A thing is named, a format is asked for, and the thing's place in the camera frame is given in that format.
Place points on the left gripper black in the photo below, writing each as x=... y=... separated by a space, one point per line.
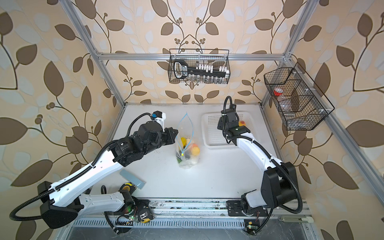
x=171 y=135

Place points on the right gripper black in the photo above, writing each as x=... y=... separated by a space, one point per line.
x=227 y=123

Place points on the yellow red toy peach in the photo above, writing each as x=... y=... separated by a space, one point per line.
x=241 y=123

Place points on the yellow toy lemon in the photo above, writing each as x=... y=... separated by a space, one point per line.
x=184 y=142

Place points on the clear zip bag blue zipper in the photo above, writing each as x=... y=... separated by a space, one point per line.
x=186 y=130

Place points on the small yellow toy fruit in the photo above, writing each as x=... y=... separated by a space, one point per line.
x=195 y=151

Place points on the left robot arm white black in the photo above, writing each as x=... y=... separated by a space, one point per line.
x=60 y=203

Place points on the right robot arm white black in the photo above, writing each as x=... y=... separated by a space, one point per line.
x=279 y=185

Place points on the grey blue flat plate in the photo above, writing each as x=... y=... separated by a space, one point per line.
x=131 y=178

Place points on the yellow black tape measure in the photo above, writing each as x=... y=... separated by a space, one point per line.
x=128 y=187

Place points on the black socket tool set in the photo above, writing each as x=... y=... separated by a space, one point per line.
x=182 y=70

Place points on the red capped item in basket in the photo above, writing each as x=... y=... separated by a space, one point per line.
x=278 y=91

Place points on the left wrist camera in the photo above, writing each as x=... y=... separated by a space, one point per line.
x=159 y=117

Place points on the black wire basket back wall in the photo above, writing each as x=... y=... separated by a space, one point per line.
x=215 y=57

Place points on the black wire basket wall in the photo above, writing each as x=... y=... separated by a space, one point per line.
x=302 y=106
x=215 y=57

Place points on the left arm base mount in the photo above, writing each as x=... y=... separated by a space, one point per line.
x=132 y=208

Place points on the black wire basket right wall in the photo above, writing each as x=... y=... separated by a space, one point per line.
x=302 y=106

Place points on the yellow black device on rail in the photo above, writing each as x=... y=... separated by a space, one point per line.
x=145 y=215

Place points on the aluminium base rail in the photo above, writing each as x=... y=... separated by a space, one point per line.
x=161 y=208

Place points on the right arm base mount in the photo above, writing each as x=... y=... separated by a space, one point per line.
x=240 y=208

